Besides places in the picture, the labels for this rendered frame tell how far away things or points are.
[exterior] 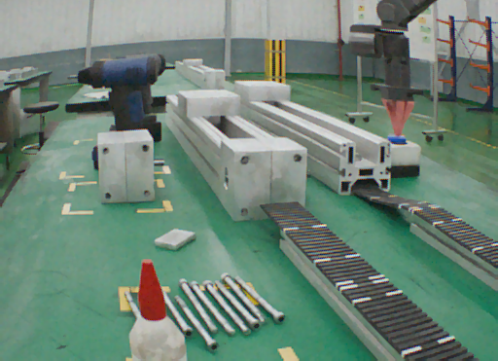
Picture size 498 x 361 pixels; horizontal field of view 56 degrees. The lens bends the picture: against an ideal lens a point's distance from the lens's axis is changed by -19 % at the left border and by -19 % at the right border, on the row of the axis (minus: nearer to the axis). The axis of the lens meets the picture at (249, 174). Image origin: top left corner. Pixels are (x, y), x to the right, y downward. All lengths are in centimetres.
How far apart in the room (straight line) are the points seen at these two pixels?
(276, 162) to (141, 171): 21
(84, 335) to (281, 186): 41
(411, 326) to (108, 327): 26
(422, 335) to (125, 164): 57
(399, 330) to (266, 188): 40
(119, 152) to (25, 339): 45
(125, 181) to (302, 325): 45
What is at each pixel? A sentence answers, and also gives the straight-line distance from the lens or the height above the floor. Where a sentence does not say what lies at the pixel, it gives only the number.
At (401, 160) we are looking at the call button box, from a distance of 104.
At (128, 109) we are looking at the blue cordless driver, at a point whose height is 90.
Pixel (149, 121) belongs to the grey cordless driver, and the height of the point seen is 83.
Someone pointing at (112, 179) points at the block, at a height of 82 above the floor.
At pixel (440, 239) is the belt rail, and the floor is 79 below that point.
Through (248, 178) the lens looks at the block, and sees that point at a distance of 75.
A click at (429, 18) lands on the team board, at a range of 639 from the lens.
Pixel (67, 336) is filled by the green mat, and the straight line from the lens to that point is 47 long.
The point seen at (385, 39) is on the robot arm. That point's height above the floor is 105.
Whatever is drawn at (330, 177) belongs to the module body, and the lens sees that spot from 93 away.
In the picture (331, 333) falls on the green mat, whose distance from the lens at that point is 48.
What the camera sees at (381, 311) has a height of 81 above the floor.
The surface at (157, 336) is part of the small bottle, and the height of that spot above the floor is 85.
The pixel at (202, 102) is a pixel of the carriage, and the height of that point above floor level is 89.
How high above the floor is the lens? 102
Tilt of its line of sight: 14 degrees down
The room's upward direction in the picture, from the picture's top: 1 degrees clockwise
